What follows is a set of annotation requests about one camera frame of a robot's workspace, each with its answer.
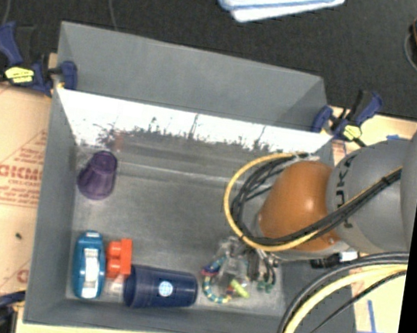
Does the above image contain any black cylinder on white bracket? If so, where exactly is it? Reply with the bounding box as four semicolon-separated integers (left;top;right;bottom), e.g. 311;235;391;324
308;244;360;275

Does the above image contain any dark blue plastic cup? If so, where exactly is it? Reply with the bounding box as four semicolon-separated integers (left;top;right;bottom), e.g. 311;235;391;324
120;262;202;318

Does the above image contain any small clear plastic thing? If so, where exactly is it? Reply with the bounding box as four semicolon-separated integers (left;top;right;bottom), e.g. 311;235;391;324
103;271;129;302

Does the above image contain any grey metal bin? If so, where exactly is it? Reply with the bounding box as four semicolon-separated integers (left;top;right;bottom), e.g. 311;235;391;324
13;20;401;333

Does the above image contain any red-orange toy brick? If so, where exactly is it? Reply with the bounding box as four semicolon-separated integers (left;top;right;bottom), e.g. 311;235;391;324
102;235;137;283

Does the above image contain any purple plastic cup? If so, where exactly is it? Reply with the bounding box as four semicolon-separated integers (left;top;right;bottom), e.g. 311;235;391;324
74;146;120;203

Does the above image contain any brown cardboard board red print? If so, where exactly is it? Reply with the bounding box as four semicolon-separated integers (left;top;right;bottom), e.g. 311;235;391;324
0;44;417;333

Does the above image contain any multicolour bead ring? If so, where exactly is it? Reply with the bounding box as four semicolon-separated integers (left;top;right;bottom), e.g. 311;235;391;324
196;251;257;309

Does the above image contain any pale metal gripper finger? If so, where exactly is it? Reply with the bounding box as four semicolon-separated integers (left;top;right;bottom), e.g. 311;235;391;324
214;236;240;276
226;258;251;292

